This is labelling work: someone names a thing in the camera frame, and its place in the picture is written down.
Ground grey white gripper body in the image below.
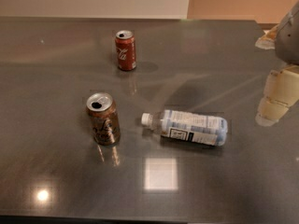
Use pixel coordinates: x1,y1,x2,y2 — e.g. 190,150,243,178
275,1,299,65

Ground blue labelled plastic bottle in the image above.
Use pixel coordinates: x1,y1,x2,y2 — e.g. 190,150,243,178
141,109,228,147

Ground red coke can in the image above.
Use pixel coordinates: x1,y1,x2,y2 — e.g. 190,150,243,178
115,30,136,71

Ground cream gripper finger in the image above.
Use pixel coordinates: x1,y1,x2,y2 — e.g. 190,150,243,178
255,65,299,127
255,25,278,49

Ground brown soda can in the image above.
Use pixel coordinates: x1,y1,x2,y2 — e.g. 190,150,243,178
86,92,121,146

